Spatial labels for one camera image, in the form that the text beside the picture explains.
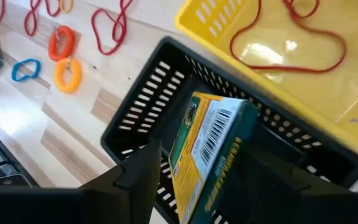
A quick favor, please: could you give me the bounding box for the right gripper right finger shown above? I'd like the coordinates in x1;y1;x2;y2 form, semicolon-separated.
216;147;358;224

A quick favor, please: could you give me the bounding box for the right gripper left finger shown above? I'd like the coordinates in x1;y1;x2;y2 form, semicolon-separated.
0;139;163;224

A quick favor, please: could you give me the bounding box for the yellow spiral coil wristband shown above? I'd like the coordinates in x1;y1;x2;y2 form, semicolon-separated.
53;57;83;94

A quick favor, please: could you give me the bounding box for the blue rubber band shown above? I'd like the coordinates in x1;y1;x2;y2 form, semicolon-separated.
11;58;42;83

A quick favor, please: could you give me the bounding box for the orange spiral coil wristband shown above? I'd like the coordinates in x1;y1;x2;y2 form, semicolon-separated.
47;26;76;62

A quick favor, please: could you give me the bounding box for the yellow rubber band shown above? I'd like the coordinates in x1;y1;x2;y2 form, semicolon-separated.
58;0;74;14

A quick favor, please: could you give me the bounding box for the yellow plastic basket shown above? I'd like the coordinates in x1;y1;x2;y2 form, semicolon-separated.
175;0;358;156

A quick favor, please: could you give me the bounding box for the black plastic basket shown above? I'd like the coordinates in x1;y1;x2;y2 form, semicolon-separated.
100;36;358;224

